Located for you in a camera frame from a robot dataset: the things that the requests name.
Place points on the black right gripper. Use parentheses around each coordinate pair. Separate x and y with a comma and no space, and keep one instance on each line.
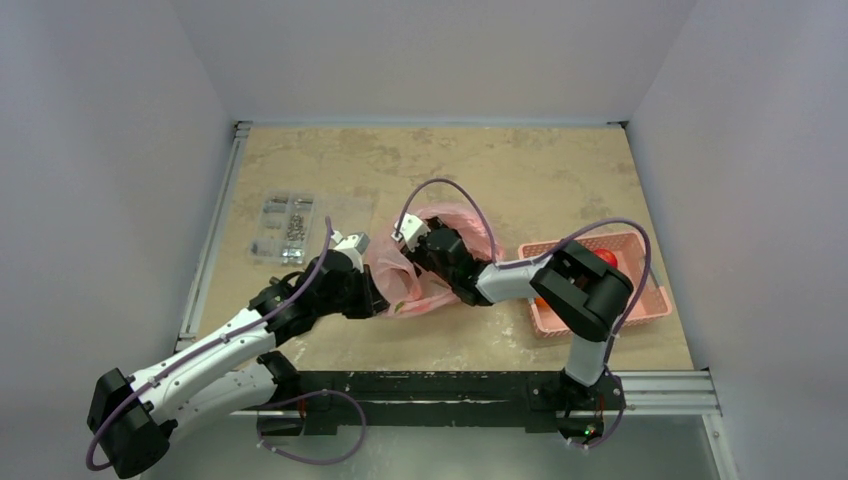
(416,250)

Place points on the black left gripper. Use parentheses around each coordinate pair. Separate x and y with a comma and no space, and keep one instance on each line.
(371,301)

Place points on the pink plastic bag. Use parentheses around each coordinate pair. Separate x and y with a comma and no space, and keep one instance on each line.
(410,292)

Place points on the red fake fruit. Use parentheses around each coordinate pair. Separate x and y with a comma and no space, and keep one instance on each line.
(607,256)

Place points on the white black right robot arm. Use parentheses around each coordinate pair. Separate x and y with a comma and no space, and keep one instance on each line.
(585,292)

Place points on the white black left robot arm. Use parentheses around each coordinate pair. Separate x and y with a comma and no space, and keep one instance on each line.
(135,418)

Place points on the clear plastic screw organizer box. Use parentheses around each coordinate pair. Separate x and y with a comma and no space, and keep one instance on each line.
(290,225)

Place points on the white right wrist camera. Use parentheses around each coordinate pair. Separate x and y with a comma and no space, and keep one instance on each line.
(409,230)

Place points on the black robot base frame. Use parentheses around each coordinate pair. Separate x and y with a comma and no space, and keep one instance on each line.
(320,402)

